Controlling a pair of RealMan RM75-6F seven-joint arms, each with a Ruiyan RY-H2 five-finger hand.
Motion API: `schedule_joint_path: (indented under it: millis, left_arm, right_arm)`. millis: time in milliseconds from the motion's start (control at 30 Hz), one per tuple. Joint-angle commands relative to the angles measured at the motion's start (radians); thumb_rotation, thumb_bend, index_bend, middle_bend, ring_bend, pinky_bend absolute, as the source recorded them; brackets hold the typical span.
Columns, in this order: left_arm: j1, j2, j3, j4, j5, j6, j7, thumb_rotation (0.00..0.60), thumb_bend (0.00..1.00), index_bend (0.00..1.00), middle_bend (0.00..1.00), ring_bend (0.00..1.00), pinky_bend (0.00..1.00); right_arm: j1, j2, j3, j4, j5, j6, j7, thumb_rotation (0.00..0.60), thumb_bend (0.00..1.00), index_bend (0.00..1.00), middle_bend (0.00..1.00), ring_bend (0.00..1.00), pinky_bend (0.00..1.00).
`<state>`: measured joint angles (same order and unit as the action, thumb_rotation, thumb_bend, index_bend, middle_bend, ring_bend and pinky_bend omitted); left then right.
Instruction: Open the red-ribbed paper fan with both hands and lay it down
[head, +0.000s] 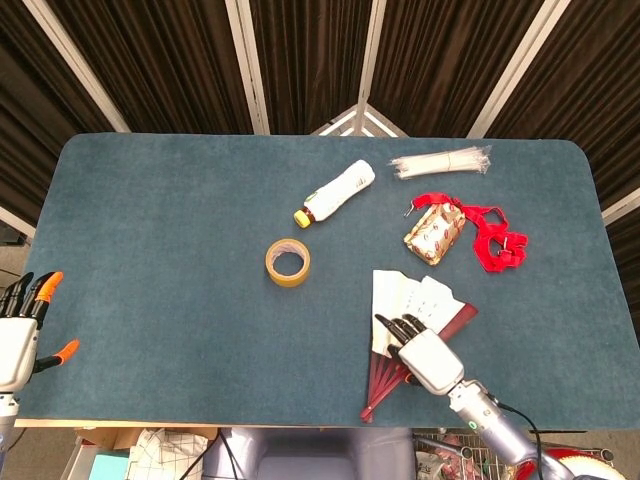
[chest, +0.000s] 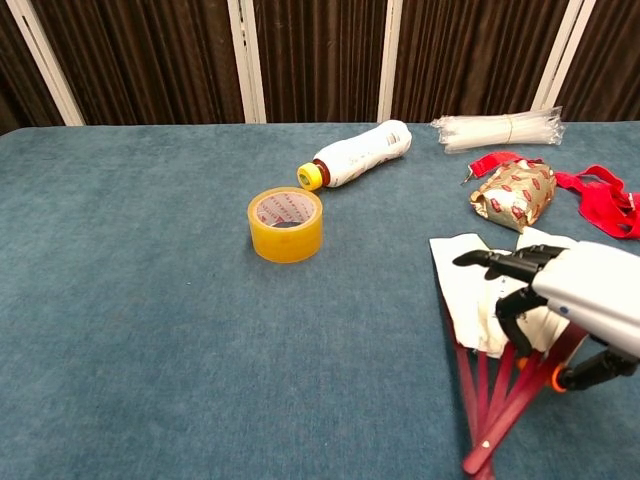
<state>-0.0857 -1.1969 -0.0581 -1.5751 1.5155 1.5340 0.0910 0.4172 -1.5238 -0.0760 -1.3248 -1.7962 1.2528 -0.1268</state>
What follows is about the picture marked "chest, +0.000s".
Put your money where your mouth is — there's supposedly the white screen frame post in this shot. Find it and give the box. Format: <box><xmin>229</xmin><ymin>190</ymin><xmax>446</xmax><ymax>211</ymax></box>
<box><xmin>531</xmin><ymin>0</ymin><xmax>597</xmax><ymax>112</ymax></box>
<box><xmin>4</xmin><ymin>0</ymin><xmax>85</xmax><ymax>127</ymax></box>
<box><xmin>376</xmin><ymin>0</ymin><xmax>404</xmax><ymax>123</ymax></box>
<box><xmin>226</xmin><ymin>0</ymin><xmax>267</xmax><ymax>124</ymax></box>

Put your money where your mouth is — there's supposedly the red ribbed paper folding fan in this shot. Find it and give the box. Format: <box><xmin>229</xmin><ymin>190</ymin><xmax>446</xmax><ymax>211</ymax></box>
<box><xmin>428</xmin><ymin>227</ymin><xmax>592</xmax><ymax>476</ymax></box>

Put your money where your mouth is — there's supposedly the yellow packing tape roll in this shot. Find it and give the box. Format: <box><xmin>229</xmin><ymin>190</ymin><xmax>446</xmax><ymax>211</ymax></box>
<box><xmin>247</xmin><ymin>186</ymin><xmax>325</xmax><ymax>264</ymax></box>

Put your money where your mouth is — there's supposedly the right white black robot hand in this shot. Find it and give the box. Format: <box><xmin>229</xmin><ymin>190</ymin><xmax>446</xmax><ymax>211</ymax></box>
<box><xmin>452</xmin><ymin>241</ymin><xmax>640</xmax><ymax>394</ymax></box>

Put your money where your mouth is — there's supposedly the blue velvet tablecloth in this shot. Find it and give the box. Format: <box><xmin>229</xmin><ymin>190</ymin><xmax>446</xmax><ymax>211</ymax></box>
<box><xmin>0</xmin><ymin>119</ymin><xmax>640</xmax><ymax>480</ymax></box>

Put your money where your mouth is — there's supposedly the bundle of clear wrapped straws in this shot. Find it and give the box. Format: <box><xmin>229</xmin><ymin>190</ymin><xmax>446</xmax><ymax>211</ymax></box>
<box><xmin>430</xmin><ymin>105</ymin><xmax>567</xmax><ymax>155</ymax></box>

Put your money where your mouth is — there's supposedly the gold foil wrapped package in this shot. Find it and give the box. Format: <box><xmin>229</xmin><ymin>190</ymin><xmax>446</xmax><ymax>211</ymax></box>
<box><xmin>468</xmin><ymin>158</ymin><xmax>558</xmax><ymax>235</ymax></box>

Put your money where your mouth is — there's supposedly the white bottle with yellow cap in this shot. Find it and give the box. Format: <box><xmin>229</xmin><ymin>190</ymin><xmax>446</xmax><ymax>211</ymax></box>
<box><xmin>296</xmin><ymin>119</ymin><xmax>414</xmax><ymax>193</ymax></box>

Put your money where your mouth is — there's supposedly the red lanyard ribbon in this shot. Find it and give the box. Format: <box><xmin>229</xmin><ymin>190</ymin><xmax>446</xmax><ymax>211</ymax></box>
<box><xmin>460</xmin><ymin>151</ymin><xmax>640</xmax><ymax>240</ymax></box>

